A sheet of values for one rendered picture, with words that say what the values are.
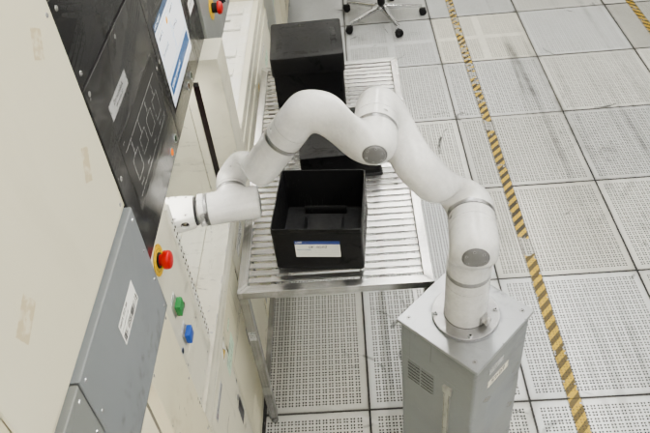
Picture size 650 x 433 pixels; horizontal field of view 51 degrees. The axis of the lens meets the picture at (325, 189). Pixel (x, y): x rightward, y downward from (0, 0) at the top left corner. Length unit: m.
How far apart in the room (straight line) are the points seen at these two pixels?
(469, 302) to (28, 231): 1.26
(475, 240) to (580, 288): 1.55
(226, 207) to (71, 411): 0.84
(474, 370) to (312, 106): 0.85
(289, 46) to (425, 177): 1.28
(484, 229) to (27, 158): 1.08
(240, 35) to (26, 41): 2.25
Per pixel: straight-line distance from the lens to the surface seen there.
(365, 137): 1.45
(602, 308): 3.12
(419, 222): 2.28
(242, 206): 1.73
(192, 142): 2.13
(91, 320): 1.11
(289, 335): 2.96
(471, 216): 1.70
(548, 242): 3.34
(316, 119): 1.50
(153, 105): 1.48
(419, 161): 1.58
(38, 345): 0.96
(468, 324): 1.98
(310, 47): 2.72
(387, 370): 2.83
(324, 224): 2.28
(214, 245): 2.14
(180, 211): 1.76
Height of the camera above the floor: 2.36
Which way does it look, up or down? 41 degrees down
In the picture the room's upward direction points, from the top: 7 degrees counter-clockwise
